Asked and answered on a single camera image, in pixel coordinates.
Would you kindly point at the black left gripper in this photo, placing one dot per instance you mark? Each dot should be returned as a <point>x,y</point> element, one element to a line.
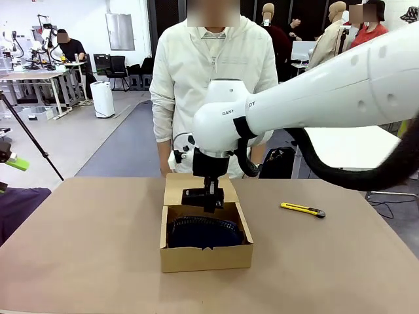
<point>4,151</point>

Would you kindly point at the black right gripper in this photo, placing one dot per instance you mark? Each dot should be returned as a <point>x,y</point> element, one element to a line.
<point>209,163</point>

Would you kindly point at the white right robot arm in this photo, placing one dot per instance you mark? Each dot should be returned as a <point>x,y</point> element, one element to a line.
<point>311,95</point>

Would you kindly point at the person's left forearm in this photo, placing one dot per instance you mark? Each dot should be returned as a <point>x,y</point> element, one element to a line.
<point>256,154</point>

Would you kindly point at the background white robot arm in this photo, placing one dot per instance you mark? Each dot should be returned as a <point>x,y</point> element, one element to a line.
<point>10,45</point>
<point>47,39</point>

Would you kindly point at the person's right forearm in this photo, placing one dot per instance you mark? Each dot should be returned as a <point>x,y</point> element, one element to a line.
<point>164,153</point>

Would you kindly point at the brown cardboard box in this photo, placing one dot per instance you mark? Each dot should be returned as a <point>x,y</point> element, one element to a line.
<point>206,258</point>

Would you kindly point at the person's right hand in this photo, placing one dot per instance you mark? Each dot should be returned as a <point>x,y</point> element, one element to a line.
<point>165,171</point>

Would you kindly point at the wrist watch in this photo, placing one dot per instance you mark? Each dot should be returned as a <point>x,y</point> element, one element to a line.
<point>259,166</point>

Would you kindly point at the black bag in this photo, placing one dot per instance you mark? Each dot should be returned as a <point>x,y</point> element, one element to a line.
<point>281,162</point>

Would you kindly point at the yellow utility knife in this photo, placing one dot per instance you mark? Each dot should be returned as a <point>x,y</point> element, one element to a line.
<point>302,209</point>

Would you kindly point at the background work desk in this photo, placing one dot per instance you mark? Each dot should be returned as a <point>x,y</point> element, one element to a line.
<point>29,76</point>

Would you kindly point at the white air purifier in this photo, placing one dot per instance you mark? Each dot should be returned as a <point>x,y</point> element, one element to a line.
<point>102,99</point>

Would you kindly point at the person in white jacket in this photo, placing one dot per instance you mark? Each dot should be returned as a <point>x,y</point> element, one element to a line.
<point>183,81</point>

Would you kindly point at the man in black shirt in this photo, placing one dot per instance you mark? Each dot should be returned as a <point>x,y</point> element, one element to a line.
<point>72,49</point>

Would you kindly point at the white table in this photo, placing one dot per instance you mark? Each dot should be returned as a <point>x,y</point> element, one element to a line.
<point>350,147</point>

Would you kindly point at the black office chair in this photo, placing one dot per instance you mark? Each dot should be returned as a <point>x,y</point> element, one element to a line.
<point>118,70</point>

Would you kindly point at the mannequin in dark red top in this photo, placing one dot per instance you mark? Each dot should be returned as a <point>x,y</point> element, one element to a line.
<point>278,49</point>

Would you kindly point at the background person in black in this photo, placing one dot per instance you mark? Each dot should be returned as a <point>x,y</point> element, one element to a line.
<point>296,29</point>

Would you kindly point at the mannequin in beige coat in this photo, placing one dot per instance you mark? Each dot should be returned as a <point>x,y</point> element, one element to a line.
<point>327,42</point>

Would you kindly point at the woman in red shirt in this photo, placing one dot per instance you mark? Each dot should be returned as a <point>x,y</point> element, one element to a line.
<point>371,31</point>

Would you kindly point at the mannequin with bucket hat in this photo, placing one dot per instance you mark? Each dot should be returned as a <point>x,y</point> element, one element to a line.
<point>410,14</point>

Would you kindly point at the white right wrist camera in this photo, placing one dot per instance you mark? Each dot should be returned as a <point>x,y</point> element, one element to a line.
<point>180,157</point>

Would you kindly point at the grey wall panel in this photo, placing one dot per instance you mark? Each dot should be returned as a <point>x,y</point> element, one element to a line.
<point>120,32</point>

